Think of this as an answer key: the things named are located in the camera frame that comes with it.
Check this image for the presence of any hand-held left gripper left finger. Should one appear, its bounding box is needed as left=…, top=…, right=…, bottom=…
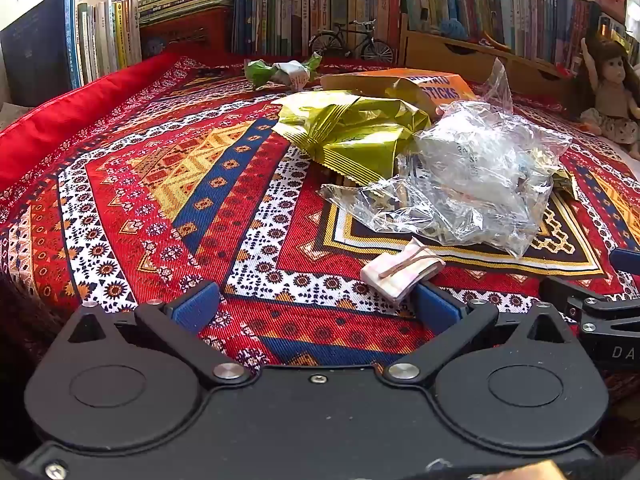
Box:
left=67, top=280, right=251, bottom=386

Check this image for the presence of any yellow-green foil snack wrapper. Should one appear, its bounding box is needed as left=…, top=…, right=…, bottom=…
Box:
left=272, top=91, right=433, bottom=186

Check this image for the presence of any person's left hand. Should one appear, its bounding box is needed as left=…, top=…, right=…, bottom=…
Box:
left=481, top=460, right=567, bottom=480

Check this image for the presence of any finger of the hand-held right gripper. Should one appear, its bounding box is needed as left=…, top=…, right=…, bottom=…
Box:
left=539, top=275, right=640, bottom=341
left=609, top=247, right=640, bottom=277

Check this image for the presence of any red patterned tablecloth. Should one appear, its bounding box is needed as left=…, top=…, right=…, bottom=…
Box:
left=0, top=52, right=640, bottom=391

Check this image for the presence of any clear crumpled plastic bag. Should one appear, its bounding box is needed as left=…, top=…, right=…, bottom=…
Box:
left=320, top=57, right=576, bottom=258

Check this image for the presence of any black toy bicycle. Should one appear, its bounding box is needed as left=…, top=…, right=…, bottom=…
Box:
left=307, top=19, right=396, bottom=64

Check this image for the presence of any green and white wrapper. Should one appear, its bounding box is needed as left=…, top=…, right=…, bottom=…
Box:
left=244, top=52, right=323, bottom=91

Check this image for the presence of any row of thin pale books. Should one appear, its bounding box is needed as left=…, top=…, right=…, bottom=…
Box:
left=75, top=0, right=144, bottom=83

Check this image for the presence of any row of upright books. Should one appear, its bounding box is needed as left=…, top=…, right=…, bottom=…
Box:
left=400, top=0, right=603, bottom=67
left=232, top=0, right=403, bottom=58

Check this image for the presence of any red patterned box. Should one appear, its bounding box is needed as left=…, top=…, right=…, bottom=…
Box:
left=140, top=6, right=234, bottom=59

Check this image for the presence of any orange snack box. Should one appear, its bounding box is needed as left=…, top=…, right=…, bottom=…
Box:
left=320, top=67, right=478, bottom=111

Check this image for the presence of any paper packet with band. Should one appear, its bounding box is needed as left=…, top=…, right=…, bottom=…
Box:
left=360, top=237, right=447, bottom=305

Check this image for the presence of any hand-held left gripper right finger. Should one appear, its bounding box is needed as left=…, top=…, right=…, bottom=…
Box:
left=385, top=282, right=578, bottom=385

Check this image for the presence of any brown-haired doll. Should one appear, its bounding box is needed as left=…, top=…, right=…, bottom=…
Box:
left=577, top=37, right=640, bottom=161

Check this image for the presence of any wooden desk organizer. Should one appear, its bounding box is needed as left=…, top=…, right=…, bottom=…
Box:
left=400, top=29, right=576, bottom=106

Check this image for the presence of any large dark blue book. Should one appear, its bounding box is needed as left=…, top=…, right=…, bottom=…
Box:
left=0, top=0, right=83, bottom=107

